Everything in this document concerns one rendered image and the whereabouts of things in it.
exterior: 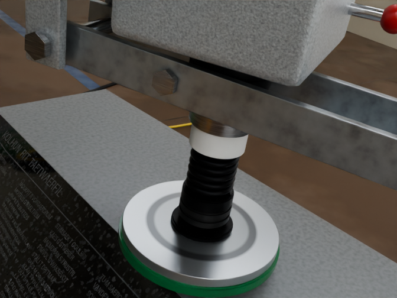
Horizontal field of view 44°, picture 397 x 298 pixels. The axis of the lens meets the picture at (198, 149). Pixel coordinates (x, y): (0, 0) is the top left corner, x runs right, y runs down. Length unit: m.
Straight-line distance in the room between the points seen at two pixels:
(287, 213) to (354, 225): 1.66
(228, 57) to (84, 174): 0.45
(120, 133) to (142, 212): 0.32
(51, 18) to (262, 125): 0.26
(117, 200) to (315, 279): 0.32
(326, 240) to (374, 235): 1.68
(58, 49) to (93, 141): 0.38
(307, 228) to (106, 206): 0.31
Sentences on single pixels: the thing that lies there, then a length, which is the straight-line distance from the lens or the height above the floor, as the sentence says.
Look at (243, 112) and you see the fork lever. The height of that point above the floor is 1.10.
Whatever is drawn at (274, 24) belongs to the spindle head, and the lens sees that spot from 0.43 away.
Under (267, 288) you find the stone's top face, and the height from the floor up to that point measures 0.85.
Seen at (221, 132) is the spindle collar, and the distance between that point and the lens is 0.56.
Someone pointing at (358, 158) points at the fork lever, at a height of 1.09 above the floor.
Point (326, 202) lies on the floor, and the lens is 2.58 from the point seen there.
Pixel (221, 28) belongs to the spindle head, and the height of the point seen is 1.19.
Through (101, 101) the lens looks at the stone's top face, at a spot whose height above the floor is 0.85.
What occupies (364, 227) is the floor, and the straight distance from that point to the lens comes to 2.49.
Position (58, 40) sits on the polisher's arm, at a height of 1.12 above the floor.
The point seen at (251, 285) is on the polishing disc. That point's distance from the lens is 0.63.
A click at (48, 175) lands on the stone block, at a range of 0.85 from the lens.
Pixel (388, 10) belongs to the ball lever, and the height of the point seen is 1.21.
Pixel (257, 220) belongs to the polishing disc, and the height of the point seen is 0.90.
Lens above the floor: 1.30
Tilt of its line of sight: 28 degrees down
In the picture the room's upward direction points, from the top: 10 degrees clockwise
